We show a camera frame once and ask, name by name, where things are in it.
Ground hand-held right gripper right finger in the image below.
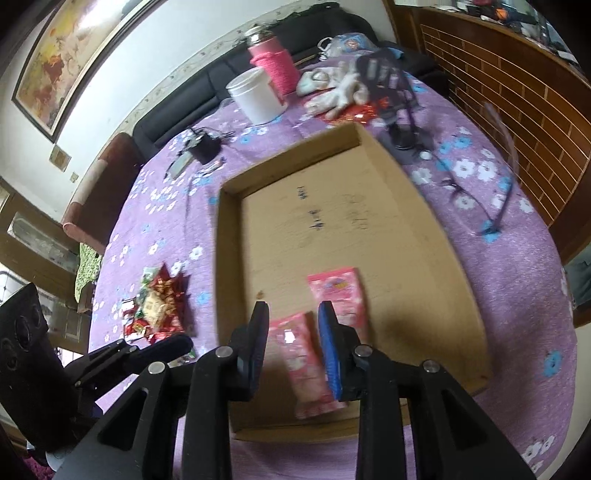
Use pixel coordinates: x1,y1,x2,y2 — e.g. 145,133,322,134
318,301,539,480

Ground green patterned cushion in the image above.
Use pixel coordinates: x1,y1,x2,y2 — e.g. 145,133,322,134
74,242,103,301

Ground red glittery envelope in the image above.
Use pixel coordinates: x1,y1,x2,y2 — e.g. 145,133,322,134
323,102,384,126

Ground red-brown armchair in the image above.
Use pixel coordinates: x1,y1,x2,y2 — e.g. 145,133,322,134
62,133,144,254

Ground framed wall painting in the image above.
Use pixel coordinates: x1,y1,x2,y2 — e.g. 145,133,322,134
11,0,169,144

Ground thin-framed eyeglasses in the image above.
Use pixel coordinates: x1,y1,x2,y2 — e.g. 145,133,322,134
416,102,520,241

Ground black charger adapter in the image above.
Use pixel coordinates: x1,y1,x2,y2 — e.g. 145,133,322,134
187,129,222,164

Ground plastic bag with blue print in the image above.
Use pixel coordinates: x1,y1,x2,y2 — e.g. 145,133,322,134
318,33,379,58

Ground pile of snacks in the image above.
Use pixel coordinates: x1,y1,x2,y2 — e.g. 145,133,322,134
122,263,197,344

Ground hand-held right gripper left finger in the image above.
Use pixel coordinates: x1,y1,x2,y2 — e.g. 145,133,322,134
53,301,271,480

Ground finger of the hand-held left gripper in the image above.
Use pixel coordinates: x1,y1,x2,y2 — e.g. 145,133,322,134
71,339,141,386
92,334,195,402

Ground white work glove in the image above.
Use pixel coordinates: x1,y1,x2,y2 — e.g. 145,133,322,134
305,60,370,118
295,67,334,97

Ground black sofa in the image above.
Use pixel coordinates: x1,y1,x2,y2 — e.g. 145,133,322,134
131,4,448,162

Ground shallow cardboard box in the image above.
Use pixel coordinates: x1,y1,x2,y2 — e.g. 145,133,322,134
215,122,492,444

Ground wooden brick-pattern partition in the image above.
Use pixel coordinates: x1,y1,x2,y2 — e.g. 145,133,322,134
383,0,591,264

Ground maroon fuzzy cloth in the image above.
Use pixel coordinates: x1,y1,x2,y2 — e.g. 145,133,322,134
18,455,56,480

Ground wooden glass-door cabinet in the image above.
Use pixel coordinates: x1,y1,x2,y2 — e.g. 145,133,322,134
0,178,100,324

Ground small framed wall picture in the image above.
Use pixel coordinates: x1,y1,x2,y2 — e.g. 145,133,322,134
50,144,72,172

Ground pink snack packet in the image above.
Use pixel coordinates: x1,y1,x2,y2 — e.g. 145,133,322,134
268,311,349,421
307,267,370,342

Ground dark purple phone stand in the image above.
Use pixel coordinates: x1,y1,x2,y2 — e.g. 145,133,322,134
355,48,435,151

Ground pink knit-sleeved bottle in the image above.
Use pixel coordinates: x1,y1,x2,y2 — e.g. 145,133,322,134
245,25,301,95

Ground white plastic cup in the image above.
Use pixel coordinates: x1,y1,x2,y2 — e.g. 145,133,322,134
226,68,289,125

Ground purple floral tablecloth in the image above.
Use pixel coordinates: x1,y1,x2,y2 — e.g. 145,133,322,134
88,65,580,480

